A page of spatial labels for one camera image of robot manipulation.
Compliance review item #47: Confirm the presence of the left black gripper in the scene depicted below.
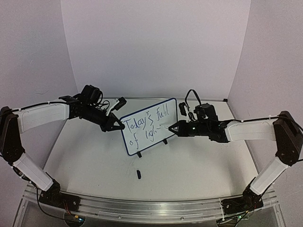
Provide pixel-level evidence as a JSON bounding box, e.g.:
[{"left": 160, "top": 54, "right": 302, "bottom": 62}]
[{"left": 83, "top": 104, "right": 125, "bottom": 132}]

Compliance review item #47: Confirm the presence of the blue framed whiteboard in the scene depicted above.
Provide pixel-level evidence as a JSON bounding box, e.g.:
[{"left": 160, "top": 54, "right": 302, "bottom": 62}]
[{"left": 120, "top": 98, "right": 178, "bottom": 156}]

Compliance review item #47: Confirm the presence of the dark blue marker cap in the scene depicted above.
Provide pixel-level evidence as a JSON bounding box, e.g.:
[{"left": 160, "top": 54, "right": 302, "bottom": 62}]
[{"left": 136, "top": 170, "right": 142, "bottom": 179}]

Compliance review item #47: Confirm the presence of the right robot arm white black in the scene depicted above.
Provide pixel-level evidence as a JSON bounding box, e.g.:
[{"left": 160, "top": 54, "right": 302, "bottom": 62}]
[{"left": 168, "top": 103, "right": 303, "bottom": 197}]

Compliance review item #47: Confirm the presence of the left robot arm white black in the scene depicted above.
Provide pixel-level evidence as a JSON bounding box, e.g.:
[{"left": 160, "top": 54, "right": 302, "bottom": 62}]
[{"left": 0, "top": 85, "right": 126, "bottom": 206}]

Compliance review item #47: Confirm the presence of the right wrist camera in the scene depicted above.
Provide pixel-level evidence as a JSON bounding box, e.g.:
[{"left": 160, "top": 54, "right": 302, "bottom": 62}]
[{"left": 178, "top": 102, "right": 194, "bottom": 121}]

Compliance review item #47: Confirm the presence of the right camera black cable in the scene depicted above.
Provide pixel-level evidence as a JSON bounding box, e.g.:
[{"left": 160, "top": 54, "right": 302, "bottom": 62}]
[{"left": 185, "top": 89, "right": 203, "bottom": 106}]

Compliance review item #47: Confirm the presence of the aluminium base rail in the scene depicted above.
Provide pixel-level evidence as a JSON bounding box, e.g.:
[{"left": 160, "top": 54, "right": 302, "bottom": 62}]
[{"left": 22, "top": 189, "right": 279, "bottom": 224}]

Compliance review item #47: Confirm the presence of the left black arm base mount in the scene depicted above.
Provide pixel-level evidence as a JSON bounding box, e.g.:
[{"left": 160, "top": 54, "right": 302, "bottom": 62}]
[{"left": 38, "top": 188, "right": 80, "bottom": 211}]

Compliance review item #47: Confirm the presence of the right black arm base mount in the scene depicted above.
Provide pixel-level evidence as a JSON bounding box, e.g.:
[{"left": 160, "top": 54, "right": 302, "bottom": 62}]
[{"left": 221, "top": 193, "right": 264, "bottom": 215}]

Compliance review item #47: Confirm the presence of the left base cable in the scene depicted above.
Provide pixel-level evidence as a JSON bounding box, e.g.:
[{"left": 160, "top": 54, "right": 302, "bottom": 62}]
[{"left": 36, "top": 193, "right": 81, "bottom": 223}]

